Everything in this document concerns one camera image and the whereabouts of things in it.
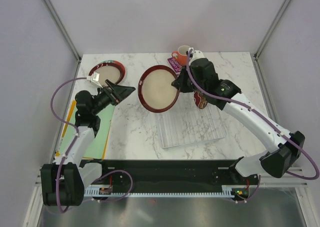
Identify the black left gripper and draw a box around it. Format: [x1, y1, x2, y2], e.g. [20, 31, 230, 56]
[90, 79, 135, 115]

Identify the dark red rimmed plate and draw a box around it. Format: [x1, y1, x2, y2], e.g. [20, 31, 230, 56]
[88, 60, 126, 86]

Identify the small red floral plate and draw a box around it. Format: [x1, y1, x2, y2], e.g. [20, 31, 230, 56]
[193, 91, 208, 109]

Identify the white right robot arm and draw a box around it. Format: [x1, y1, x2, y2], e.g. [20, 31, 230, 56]
[172, 57, 305, 184]

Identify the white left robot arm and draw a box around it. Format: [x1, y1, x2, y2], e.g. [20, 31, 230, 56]
[40, 80, 135, 214]

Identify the orange mug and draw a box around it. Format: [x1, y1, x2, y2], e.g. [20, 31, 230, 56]
[171, 45, 194, 66]

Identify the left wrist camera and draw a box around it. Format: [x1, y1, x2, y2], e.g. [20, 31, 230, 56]
[86, 71, 102, 88]

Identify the white wire dish rack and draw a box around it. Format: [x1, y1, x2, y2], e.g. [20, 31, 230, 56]
[156, 93, 227, 149]

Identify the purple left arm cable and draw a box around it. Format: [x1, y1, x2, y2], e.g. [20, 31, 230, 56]
[46, 77, 133, 216]

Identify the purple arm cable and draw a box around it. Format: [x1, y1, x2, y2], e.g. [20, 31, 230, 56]
[185, 48, 320, 204]
[46, 77, 133, 216]

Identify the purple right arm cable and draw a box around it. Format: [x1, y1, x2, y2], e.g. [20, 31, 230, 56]
[185, 48, 320, 204]

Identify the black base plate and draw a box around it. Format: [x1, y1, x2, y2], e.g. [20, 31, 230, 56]
[94, 159, 258, 191]

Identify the white cable duct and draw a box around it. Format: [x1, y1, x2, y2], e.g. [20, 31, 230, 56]
[84, 183, 249, 198]

